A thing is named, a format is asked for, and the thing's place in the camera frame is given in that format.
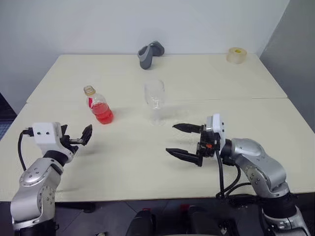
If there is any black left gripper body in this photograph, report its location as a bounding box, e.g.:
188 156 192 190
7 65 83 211
60 135 80 153

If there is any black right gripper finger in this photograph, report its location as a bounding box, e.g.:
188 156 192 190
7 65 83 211
165 147 203 168
172 123 203 135

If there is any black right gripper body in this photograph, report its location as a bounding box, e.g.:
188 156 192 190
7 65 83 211
196 124 221 159

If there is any plastic bottle with red drink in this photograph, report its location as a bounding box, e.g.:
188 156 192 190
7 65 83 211
83 85 115 125

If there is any clear wine glass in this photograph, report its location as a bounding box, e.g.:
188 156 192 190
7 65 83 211
144 79 167 126

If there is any dark gridded panel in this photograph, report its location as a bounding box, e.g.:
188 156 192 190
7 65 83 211
0 92 18 141

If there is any dark rounded shape red mark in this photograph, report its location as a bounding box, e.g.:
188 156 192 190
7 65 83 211
180 204 222 236
127 208 157 236

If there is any grey curved plastic holder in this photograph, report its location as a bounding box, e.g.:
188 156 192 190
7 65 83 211
137 40 165 70

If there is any translucent tape roll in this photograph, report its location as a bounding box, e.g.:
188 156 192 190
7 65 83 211
226 47 248 65

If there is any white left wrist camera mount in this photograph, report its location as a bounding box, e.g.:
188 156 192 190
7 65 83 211
31 122 62 151

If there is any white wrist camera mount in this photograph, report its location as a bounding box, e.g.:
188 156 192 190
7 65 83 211
31 122 62 151
206 113 226 143

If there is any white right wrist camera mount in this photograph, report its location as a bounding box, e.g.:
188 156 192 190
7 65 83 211
206 113 226 143

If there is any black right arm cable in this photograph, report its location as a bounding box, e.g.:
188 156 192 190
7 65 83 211
215 149 250 201

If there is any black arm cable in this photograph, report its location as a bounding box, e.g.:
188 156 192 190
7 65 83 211
215 149 250 201
17 127 34 172

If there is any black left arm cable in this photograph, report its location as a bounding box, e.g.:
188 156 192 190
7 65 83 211
17 127 34 172

